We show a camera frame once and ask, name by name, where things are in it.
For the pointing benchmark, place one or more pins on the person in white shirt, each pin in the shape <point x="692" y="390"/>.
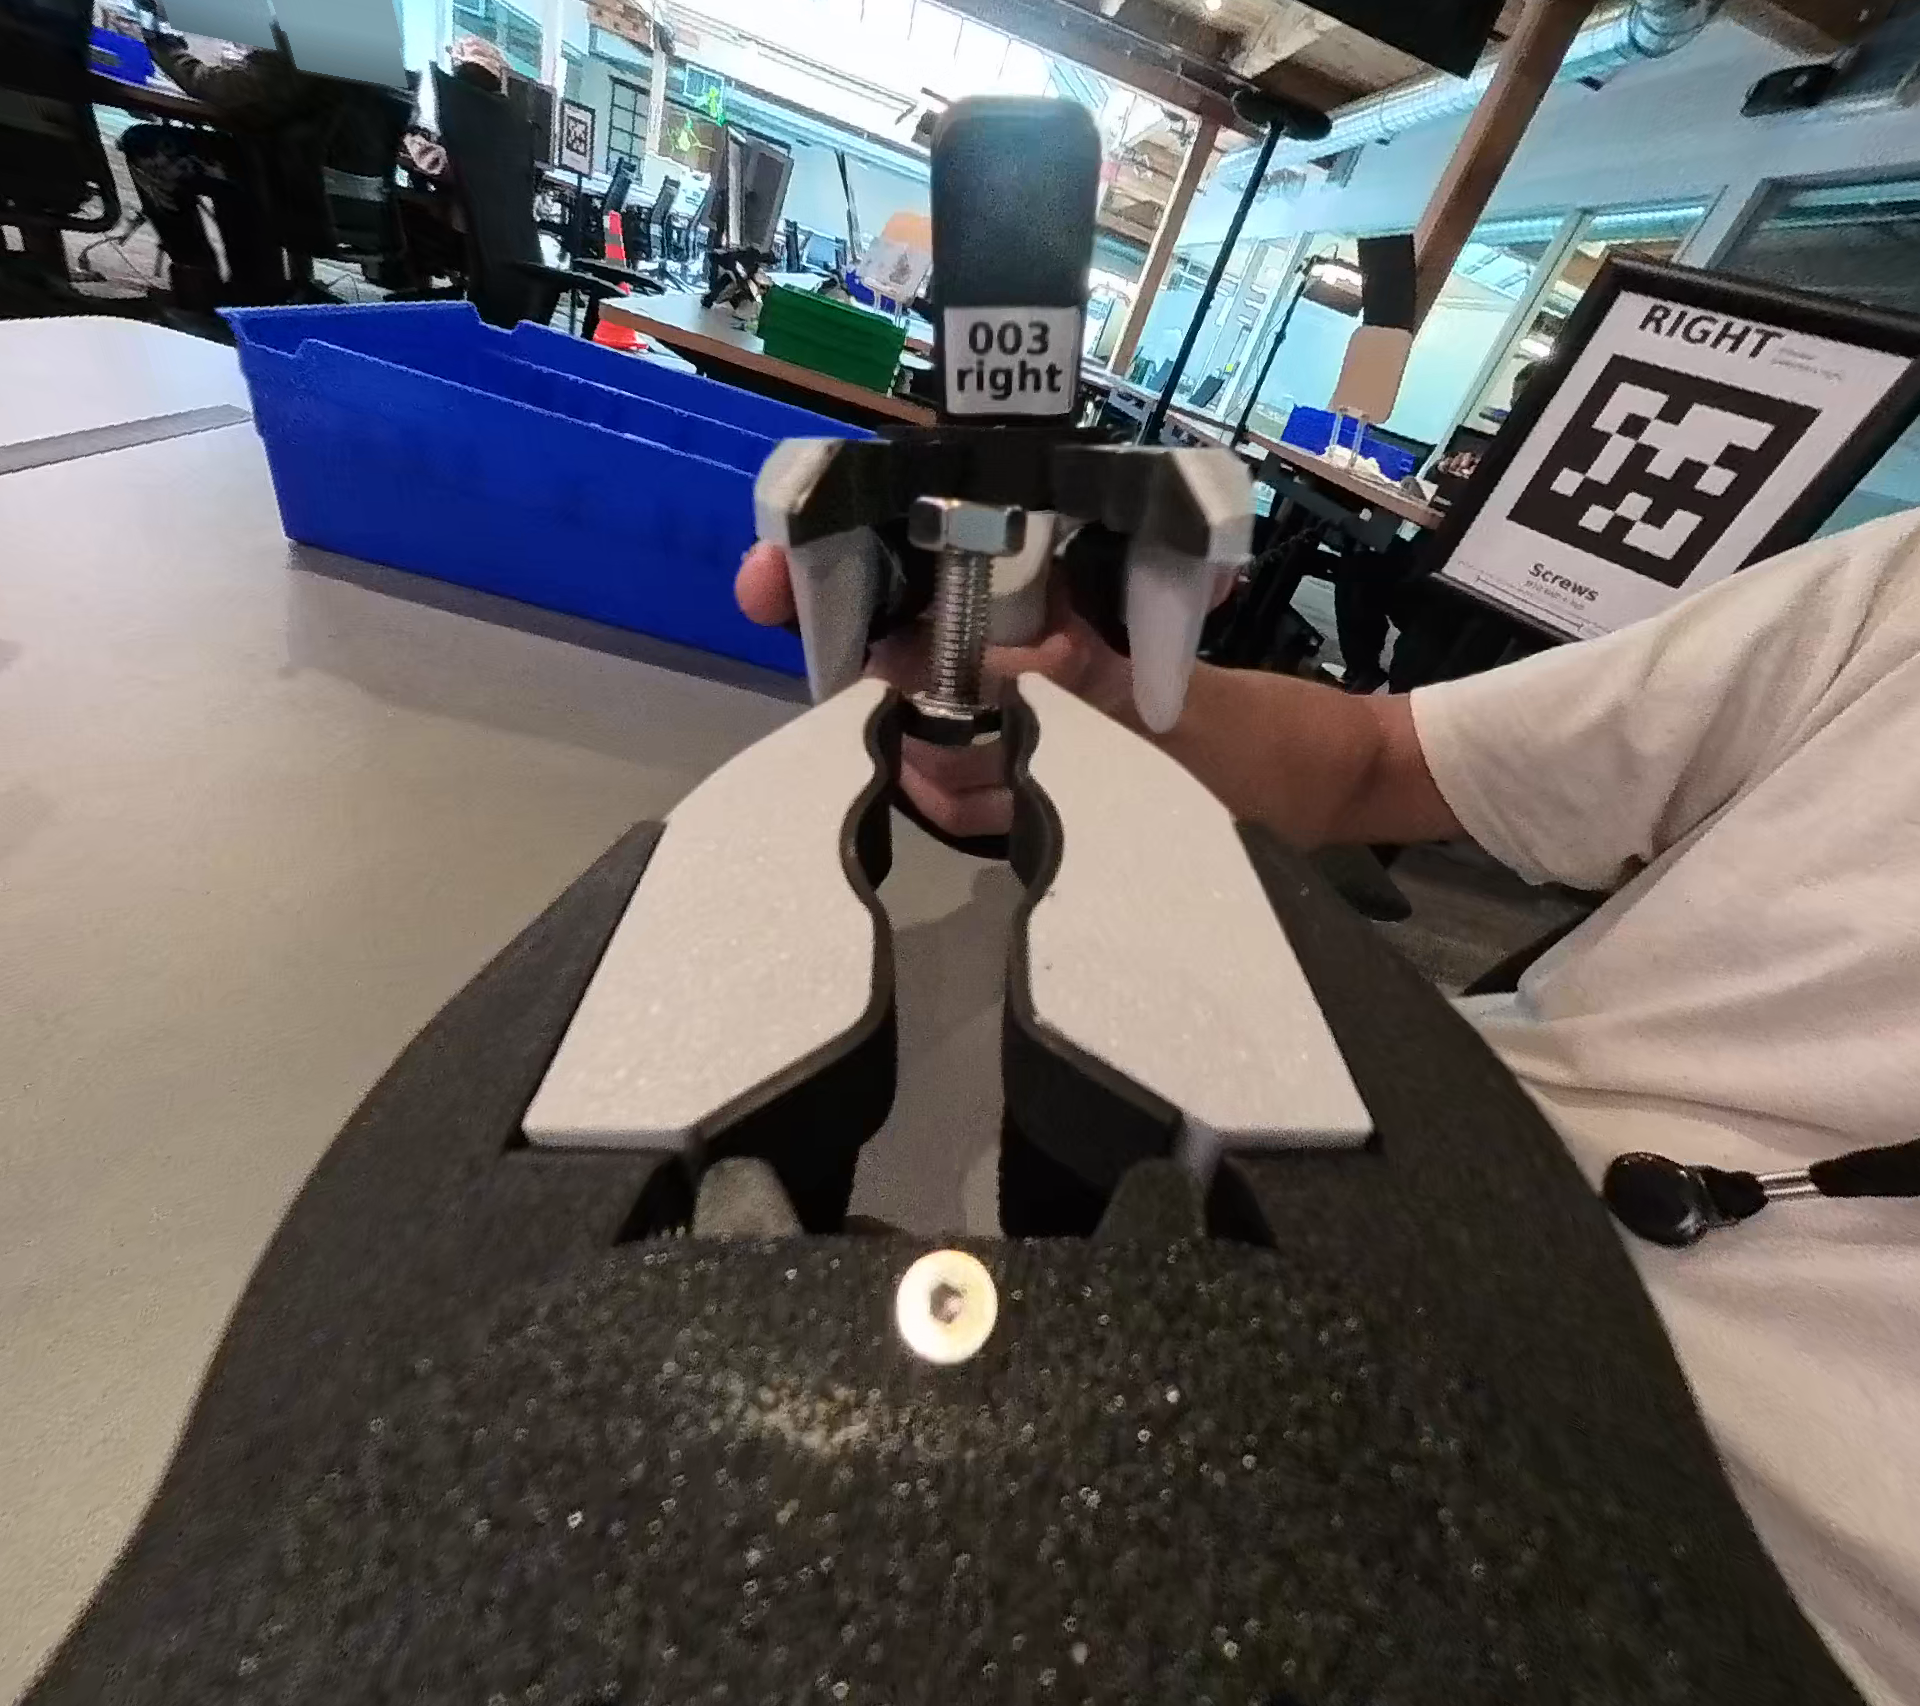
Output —
<point x="1725" y="910"/>

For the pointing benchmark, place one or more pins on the steel hex bolt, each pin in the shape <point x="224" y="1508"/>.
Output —
<point x="969" y="627"/>

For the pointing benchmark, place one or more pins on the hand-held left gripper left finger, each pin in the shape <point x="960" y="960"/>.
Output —
<point x="704" y="956"/>

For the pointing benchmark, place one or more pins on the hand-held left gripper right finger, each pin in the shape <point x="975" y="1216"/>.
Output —
<point x="1185" y="956"/>

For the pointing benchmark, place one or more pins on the blue plastic bin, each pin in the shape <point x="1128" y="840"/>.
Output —
<point x="524" y="491"/>

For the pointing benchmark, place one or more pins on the orange traffic cone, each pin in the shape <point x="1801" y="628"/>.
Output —
<point x="619" y="259"/>

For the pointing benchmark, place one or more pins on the steel hex nut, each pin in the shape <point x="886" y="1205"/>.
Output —
<point x="919" y="728"/>

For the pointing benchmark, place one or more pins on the black office chair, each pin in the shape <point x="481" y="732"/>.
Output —
<point x="494" y="190"/>
<point x="45" y="86"/>

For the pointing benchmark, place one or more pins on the green plastic bin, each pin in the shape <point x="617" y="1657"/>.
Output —
<point x="832" y="335"/>

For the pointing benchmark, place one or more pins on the framed marker sign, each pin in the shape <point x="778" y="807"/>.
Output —
<point x="1695" y="460"/>

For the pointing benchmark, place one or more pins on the wooden desk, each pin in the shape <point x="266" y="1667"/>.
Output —
<point x="704" y="335"/>

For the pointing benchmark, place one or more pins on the person's right hand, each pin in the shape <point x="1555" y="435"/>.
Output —
<point x="1089" y="670"/>

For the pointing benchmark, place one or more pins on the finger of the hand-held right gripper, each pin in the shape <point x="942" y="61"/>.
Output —
<point x="1170" y="641"/>
<point x="832" y="610"/>

